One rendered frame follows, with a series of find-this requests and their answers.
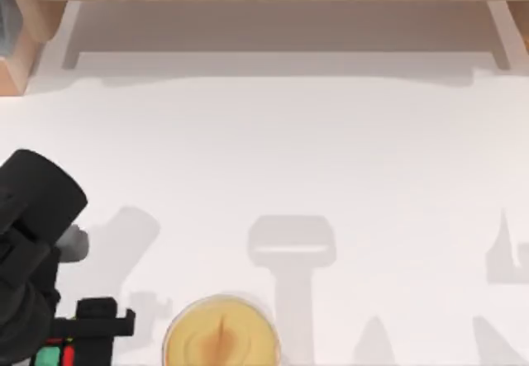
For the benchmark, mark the pale grey rounded box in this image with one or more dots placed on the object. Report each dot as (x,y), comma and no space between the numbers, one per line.
(74,244)

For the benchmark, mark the red and green object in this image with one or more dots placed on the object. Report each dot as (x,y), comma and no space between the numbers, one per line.
(46,355)

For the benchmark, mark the wooden cupboard with grey inside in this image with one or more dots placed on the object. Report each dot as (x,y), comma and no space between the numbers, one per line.
(25,23)

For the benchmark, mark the round yellow bread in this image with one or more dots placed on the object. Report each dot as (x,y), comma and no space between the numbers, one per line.
(223,335)

